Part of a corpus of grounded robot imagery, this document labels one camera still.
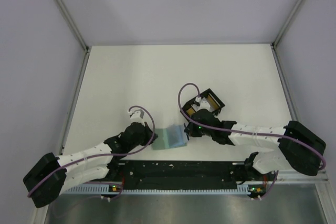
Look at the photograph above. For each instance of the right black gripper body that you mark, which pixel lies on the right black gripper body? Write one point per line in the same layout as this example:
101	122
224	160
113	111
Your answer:
196	130

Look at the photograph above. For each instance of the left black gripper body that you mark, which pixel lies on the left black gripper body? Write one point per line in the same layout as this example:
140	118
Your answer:
145	139

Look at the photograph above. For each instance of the black card box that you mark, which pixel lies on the black card box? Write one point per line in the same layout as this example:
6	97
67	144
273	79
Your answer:
213	103

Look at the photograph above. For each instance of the green card holder wallet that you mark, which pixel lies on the green card holder wallet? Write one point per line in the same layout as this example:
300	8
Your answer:
170	137

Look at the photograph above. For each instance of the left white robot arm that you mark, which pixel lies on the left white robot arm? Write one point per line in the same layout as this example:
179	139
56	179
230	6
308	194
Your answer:
52	175

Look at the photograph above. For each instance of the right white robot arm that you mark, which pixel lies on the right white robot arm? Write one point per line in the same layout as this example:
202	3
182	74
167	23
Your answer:
290	146

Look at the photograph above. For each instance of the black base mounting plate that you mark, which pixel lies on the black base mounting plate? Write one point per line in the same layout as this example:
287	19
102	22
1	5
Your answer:
182	174

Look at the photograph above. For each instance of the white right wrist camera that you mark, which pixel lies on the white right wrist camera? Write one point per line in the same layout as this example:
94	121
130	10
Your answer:
199	102

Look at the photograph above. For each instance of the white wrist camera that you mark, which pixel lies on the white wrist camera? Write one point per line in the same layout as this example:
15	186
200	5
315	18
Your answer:
137	116
199	102

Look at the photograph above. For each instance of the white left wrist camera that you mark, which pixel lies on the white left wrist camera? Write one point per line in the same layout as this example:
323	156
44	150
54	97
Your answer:
137	116

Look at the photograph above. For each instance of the grey slotted cable duct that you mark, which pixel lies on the grey slotted cable duct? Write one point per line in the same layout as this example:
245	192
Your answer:
95	189

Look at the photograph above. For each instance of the aluminium front frame rail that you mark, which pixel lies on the aluminium front frame rail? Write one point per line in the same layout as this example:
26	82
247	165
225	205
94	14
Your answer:
294	177

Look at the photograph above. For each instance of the left aluminium corner post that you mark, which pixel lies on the left aluminium corner post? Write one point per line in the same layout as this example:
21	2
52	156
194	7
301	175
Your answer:
71	24

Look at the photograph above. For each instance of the aluminium corner post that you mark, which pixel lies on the aluminium corner post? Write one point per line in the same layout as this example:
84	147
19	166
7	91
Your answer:
289	20
71	24

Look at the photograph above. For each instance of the right aluminium corner post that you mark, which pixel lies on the right aluminium corner post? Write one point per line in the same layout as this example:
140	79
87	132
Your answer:
289	20

